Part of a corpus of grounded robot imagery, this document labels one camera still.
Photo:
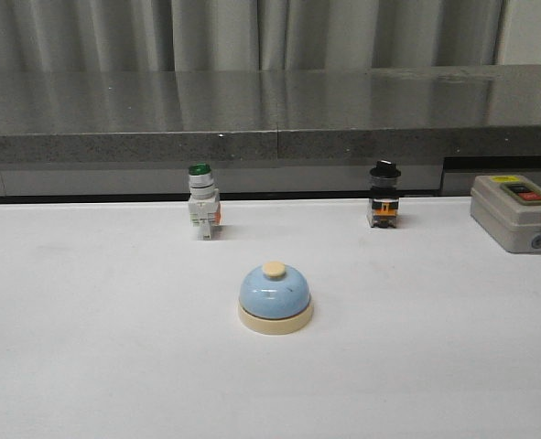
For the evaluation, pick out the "grey stone counter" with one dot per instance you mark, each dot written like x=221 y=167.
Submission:
x=275 y=134

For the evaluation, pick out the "grey curtain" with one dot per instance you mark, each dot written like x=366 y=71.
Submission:
x=53 y=36

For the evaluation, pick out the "grey push button switch box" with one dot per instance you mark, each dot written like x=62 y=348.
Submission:
x=508 y=207

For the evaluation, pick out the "black rotary selector switch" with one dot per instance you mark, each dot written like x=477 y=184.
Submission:
x=383 y=197

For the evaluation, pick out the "green pushbutton switch white body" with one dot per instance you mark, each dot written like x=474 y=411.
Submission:
x=204 y=200

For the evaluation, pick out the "blue and cream desk bell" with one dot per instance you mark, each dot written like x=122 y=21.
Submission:
x=275 y=299

